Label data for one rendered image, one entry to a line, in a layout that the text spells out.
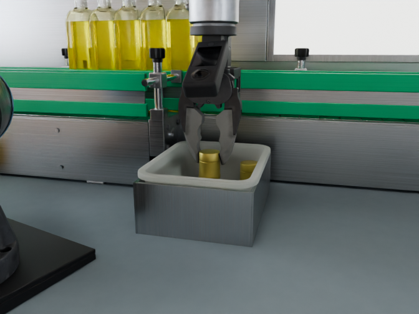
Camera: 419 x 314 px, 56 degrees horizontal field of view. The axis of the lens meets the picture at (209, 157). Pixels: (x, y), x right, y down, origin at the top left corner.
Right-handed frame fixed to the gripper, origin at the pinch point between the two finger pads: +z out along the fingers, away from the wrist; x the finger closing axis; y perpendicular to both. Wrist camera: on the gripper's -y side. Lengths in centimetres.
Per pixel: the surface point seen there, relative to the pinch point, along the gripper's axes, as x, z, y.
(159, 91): 10.8, -9.5, 6.6
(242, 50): 1.2, -16.5, 34.3
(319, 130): -17.0, -2.0, 16.4
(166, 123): 10.3, -3.5, 8.4
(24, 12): 61, -26, 37
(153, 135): 12.3, -1.4, 6.7
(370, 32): -26.2, -20.3, 34.8
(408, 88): -31.6, -10.1, 18.3
